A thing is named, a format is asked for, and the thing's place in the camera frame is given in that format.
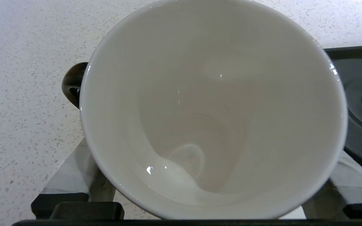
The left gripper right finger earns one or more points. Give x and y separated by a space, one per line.
353 185

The black rectangular tray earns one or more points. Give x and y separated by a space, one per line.
356 51

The black round kettle base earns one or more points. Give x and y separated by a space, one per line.
359 103

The black cup white inside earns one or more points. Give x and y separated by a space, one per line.
212 110

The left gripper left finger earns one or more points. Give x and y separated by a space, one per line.
71 179

